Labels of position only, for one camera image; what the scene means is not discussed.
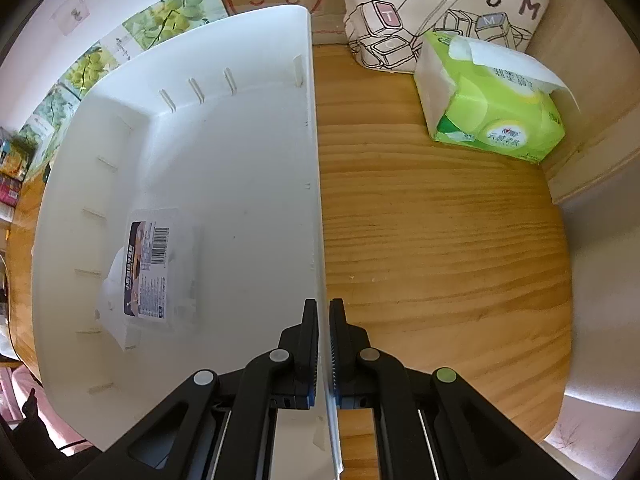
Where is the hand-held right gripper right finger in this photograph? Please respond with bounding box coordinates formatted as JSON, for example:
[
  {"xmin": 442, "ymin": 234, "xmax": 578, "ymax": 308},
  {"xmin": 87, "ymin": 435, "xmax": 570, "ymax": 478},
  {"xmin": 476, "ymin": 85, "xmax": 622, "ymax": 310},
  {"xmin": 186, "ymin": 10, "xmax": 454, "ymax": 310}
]
[{"xmin": 328, "ymin": 299, "xmax": 576, "ymax": 480}]

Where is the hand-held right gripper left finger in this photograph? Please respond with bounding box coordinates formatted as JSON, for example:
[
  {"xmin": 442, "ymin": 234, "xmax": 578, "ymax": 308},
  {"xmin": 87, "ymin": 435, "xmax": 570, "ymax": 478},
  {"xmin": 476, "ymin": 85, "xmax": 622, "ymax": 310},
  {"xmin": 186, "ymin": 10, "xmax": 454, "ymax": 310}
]
[{"xmin": 70, "ymin": 299, "xmax": 321, "ymax": 480}]

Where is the white plastic bin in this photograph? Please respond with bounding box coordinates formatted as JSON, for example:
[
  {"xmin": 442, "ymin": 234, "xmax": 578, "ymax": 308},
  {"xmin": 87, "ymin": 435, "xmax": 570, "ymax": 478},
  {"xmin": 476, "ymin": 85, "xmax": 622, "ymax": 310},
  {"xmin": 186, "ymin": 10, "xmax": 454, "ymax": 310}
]
[{"xmin": 31, "ymin": 5, "xmax": 346, "ymax": 476}]

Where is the green tissue pack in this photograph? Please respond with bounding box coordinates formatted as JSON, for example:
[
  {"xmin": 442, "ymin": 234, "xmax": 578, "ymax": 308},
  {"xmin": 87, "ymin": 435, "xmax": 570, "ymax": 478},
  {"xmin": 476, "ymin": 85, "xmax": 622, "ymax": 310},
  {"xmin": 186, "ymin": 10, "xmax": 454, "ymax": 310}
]
[{"xmin": 413, "ymin": 30, "xmax": 581, "ymax": 165}]

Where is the pink cloth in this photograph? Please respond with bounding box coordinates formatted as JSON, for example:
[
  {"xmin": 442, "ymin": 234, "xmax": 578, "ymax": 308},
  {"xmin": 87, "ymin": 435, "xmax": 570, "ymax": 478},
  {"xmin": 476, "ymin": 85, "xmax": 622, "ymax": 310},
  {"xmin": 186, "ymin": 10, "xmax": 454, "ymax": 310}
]
[{"xmin": 0, "ymin": 365, "xmax": 48, "ymax": 418}]

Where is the pink printed box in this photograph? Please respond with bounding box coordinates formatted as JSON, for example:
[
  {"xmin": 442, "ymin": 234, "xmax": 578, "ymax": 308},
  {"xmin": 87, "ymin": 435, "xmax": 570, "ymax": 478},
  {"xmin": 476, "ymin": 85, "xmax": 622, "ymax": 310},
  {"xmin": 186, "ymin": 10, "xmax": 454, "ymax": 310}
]
[{"xmin": 0, "ymin": 175, "xmax": 23, "ymax": 207}]

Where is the orange yellow printed box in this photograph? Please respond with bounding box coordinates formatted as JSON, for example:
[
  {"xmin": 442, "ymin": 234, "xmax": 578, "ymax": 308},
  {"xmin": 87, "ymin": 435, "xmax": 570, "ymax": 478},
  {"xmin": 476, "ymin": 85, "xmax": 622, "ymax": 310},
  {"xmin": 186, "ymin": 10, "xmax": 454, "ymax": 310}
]
[{"xmin": 0, "ymin": 127, "xmax": 33, "ymax": 181}]

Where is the grape print cardboard backing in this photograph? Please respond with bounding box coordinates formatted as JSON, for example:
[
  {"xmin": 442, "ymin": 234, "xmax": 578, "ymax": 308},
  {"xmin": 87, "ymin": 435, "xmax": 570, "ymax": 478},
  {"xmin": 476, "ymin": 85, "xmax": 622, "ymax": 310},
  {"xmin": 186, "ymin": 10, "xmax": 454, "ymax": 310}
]
[{"xmin": 20, "ymin": 0, "xmax": 231, "ymax": 186}]

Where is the black cable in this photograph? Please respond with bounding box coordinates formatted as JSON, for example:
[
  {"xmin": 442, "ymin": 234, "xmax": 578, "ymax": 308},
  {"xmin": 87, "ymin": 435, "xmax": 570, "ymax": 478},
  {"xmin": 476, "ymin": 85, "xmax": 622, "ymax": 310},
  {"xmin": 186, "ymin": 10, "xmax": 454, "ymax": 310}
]
[{"xmin": 52, "ymin": 437, "xmax": 98, "ymax": 458}]

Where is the pale pink wall sticker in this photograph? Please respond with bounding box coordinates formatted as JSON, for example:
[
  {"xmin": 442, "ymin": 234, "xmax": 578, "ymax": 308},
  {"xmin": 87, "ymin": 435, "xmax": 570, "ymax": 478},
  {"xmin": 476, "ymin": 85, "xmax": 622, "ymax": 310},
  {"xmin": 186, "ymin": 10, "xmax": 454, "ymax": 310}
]
[{"xmin": 52, "ymin": 0, "xmax": 91, "ymax": 36}]

